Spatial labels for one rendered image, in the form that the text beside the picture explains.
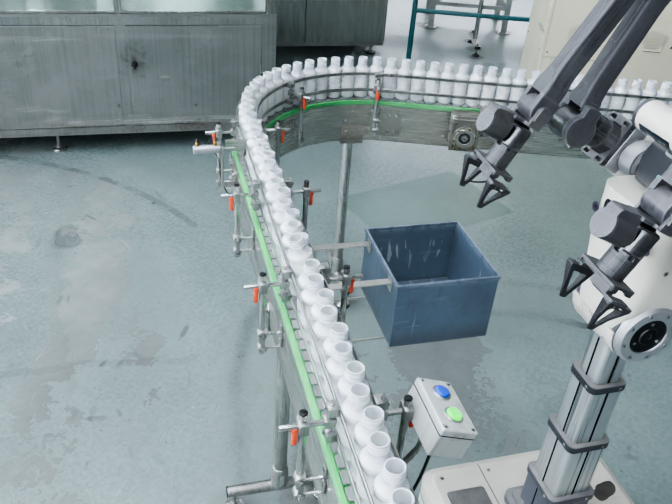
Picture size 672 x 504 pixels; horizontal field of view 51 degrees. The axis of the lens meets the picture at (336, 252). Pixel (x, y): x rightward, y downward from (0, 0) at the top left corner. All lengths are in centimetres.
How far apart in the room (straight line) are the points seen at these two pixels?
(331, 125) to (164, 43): 183
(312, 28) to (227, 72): 217
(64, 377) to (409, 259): 155
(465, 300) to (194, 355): 144
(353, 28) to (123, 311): 417
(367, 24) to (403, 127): 384
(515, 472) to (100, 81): 337
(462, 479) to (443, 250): 74
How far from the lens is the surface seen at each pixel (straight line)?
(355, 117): 305
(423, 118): 307
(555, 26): 542
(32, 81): 471
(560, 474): 214
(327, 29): 676
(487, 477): 243
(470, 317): 211
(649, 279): 166
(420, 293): 198
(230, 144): 238
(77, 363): 317
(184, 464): 271
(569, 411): 204
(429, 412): 136
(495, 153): 169
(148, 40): 459
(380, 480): 121
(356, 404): 130
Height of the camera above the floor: 206
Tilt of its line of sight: 33 degrees down
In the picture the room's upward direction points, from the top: 5 degrees clockwise
